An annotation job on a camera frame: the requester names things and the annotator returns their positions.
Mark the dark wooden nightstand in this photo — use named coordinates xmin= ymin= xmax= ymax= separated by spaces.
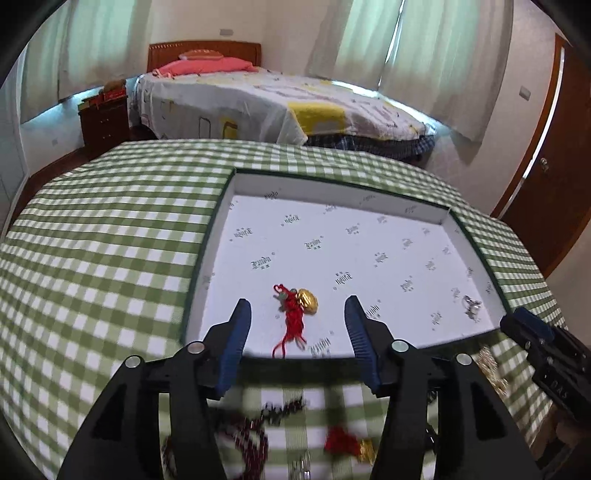
xmin=78 ymin=97 xmax=131 ymax=160

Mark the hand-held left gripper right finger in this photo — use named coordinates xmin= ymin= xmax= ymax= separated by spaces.
xmin=344 ymin=295 xmax=541 ymax=480

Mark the orange cushion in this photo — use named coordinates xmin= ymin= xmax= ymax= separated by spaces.
xmin=179 ymin=48 xmax=225 ymax=61

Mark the bed with patterned bedspread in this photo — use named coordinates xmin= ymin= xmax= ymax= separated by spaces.
xmin=127 ymin=41 xmax=437 ymax=162

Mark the white curtain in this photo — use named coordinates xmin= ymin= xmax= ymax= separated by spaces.
xmin=21 ymin=0 xmax=153 ymax=123
xmin=379 ymin=0 xmax=515 ymax=141
xmin=307 ymin=0 xmax=400 ymax=88

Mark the gold pearl necklace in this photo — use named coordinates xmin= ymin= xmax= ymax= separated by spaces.
xmin=475 ymin=346 xmax=511 ymax=398

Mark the dark red bead bracelet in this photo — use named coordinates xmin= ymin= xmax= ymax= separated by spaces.
xmin=161 ymin=397 xmax=308 ymax=480

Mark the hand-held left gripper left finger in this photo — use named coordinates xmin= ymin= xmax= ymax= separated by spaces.
xmin=58 ymin=298 xmax=253 ymax=480

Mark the brown wooden door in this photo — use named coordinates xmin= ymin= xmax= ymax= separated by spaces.
xmin=492 ymin=34 xmax=591 ymax=278

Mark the green box with white lining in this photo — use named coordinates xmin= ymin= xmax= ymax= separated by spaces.
xmin=182 ymin=168 xmax=511 ymax=361

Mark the pink pillow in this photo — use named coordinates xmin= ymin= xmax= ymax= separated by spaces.
xmin=154 ymin=58 xmax=257 ymax=78

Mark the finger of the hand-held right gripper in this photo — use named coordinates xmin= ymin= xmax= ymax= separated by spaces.
xmin=500 ymin=308 xmax=560 ymax=366

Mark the green checked tablecloth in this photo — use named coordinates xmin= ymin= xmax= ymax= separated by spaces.
xmin=0 ymin=138 xmax=578 ymax=480

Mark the red cord gold figure charm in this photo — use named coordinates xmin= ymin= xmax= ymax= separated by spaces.
xmin=323 ymin=425 xmax=377 ymax=464

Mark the red tassel gold ingot charm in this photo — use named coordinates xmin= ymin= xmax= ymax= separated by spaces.
xmin=272 ymin=284 xmax=320 ymax=360

